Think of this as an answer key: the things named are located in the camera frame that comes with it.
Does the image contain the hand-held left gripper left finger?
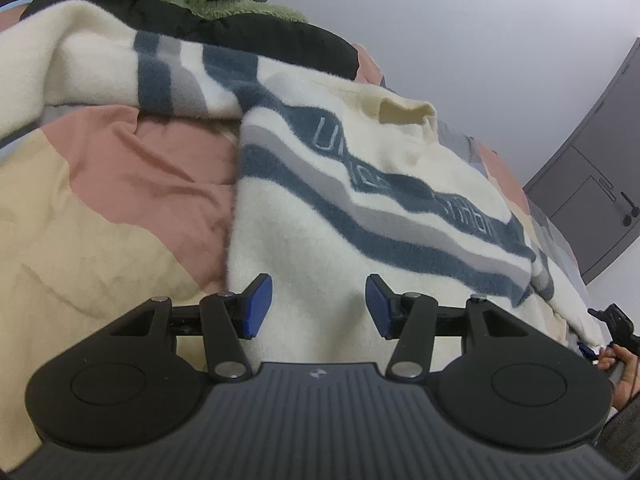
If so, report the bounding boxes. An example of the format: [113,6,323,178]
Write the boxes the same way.
[107,272,274,383]

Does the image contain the black puffer jacket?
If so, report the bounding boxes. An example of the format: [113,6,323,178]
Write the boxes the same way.
[0,0,363,83]

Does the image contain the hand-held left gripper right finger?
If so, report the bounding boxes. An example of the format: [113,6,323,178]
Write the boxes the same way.
[365,273,531,382]

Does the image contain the cream striped sweater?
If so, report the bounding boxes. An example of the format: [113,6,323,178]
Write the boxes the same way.
[0,0,606,366]

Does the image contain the black door handle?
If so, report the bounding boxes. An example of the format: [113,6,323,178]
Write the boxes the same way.
[620,191,640,226]

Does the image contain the grey door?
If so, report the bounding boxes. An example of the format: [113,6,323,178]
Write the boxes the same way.
[522,35,640,286]

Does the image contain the person's right hand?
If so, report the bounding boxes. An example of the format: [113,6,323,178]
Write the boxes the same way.
[597,342,640,411]

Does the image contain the patchwork quilt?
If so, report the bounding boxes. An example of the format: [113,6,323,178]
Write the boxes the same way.
[0,0,596,461]

